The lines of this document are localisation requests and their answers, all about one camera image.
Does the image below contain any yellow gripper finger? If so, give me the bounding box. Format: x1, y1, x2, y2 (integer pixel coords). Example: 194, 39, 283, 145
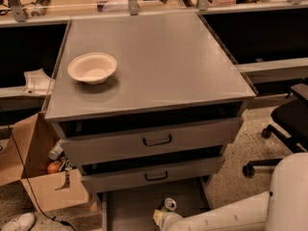
153, 209, 165, 226

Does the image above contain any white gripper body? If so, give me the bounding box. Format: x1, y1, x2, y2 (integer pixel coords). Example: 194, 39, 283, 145
159, 213, 192, 231

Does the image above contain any green soda can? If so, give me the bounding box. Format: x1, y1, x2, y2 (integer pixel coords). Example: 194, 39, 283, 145
159, 197, 177, 213

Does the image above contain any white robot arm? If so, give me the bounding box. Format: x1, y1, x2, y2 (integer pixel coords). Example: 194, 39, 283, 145
153, 152, 308, 231

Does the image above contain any grey bottom drawer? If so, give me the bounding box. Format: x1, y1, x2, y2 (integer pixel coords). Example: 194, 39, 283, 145
103, 176, 213, 231

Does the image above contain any grey drawer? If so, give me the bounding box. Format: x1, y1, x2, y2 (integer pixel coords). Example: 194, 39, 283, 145
60, 116, 244, 166
103, 176, 213, 231
81, 156, 225, 193

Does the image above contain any grey middle drawer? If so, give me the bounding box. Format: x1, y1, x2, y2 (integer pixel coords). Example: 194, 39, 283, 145
81, 156, 225, 193

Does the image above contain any grey top drawer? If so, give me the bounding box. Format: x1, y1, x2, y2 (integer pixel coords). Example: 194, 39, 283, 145
60, 116, 244, 166

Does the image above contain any grey drawer cabinet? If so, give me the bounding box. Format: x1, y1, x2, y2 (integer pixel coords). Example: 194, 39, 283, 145
44, 11, 257, 231

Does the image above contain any orange fruit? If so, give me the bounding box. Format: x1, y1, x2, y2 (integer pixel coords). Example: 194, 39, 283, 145
47, 161, 61, 174

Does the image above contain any white bottle in box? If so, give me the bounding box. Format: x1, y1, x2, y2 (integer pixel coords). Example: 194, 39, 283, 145
48, 144, 64, 161

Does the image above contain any white sneaker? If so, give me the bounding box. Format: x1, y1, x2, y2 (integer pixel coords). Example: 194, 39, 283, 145
0, 213, 36, 231

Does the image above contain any brown cardboard box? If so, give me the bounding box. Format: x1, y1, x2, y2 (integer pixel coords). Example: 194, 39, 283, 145
0, 113, 90, 212

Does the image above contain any black office chair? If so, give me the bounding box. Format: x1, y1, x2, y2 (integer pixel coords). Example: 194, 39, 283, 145
243, 79, 308, 179

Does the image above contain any white paper bowl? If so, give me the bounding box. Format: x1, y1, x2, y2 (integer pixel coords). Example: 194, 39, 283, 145
67, 53, 117, 85

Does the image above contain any black white handheld tool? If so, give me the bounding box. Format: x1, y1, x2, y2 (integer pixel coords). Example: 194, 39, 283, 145
31, 0, 50, 16

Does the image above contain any black floor cable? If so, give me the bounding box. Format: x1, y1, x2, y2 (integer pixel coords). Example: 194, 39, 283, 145
0, 106, 77, 231

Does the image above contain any white plastic bracket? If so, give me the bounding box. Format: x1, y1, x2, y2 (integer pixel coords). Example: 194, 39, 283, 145
22, 68, 55, 96

